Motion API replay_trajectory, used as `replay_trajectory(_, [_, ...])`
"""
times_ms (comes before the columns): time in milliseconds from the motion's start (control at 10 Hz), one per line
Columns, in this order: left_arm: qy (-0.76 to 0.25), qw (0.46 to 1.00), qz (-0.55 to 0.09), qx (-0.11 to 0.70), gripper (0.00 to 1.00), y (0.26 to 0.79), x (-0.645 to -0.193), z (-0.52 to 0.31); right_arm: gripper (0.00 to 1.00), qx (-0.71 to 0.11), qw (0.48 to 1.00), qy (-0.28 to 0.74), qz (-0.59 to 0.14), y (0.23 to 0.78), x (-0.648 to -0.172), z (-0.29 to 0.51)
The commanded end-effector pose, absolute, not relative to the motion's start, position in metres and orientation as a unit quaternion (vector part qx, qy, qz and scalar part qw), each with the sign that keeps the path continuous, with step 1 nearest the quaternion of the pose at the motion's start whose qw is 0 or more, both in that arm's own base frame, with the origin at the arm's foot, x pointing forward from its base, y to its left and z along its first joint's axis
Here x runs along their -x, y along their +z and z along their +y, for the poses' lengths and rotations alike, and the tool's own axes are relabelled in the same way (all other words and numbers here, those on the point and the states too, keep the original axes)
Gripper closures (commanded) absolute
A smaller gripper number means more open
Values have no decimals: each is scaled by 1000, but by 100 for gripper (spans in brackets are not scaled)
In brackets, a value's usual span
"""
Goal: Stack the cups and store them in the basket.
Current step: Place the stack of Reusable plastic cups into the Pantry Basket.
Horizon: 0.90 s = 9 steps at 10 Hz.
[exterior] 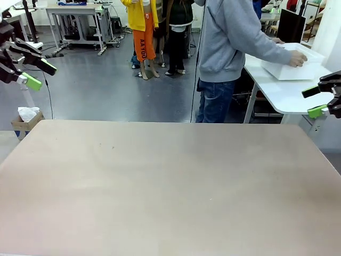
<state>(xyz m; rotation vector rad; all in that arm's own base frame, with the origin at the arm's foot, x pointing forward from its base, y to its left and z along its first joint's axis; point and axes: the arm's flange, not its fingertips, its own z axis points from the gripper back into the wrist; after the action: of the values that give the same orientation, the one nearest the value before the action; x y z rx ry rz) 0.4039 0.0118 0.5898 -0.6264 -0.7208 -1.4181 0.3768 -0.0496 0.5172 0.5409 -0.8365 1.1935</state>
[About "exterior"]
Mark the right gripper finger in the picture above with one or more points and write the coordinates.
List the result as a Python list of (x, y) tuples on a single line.
[(327, 82), (317, 112)]

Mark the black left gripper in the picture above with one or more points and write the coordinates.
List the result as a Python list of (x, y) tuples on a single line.
[(6, 30)]

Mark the white plastic basket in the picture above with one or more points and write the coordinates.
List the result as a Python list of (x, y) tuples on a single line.
[(293, 73)]

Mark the person's left forearm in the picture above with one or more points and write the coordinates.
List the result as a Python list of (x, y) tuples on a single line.
[(268, 37)]

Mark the person's right forearm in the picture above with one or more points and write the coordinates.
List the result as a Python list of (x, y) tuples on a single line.
[(274, 50)]

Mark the person's right hand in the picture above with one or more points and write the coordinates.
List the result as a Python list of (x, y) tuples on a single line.
[(298, 58)]

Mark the person's left hand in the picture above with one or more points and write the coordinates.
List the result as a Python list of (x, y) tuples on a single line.
[(278, 40)]

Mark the white table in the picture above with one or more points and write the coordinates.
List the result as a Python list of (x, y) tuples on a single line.
[(279, 93)]

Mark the black stand pole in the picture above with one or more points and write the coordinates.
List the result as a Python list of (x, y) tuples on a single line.
[(30, 24)]

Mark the crumpled white paper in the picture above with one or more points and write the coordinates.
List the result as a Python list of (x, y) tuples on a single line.
[(26, 113)]

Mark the small cardboard box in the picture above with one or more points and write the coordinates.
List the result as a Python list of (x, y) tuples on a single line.
[(29, 125)]

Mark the wooden chair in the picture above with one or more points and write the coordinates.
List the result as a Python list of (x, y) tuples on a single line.
[(314, 24)]

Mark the black monitor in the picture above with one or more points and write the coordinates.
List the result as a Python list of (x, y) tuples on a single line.
[(290, 26)]

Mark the black chair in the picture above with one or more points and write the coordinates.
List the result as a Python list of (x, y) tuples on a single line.
[(243, 96)]

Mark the blue jacket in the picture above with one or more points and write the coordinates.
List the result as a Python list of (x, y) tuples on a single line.
[(258, 9)]

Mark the person in grey hoodie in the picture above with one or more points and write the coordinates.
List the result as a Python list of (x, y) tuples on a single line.
[(223, 40)]

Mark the bystander in yellow jacket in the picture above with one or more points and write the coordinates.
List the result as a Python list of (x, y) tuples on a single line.
[(142, 32)]

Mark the bystander in black clothes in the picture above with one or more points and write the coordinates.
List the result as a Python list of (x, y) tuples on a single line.
[(178, 32)]

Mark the grey metal frame table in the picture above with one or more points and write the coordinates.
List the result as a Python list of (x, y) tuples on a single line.
[(74, 9)]

